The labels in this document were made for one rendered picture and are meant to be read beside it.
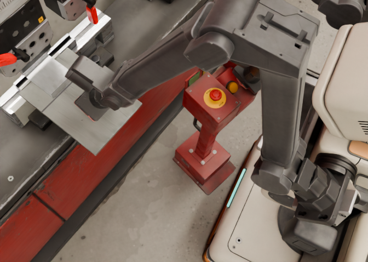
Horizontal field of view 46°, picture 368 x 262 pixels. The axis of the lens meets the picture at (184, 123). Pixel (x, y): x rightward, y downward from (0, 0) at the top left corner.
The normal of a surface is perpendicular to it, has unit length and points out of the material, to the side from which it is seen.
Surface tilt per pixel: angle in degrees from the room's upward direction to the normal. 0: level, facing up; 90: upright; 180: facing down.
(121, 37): 0
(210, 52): 90
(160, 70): 88
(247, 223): 0
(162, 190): 0
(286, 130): 89
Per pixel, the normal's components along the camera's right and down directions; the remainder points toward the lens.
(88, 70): 0.42, -0.17
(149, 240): 0.06, -0.37
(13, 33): 0.79, 0.59
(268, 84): -0.47, 0.83
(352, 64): -0.56, -0.57
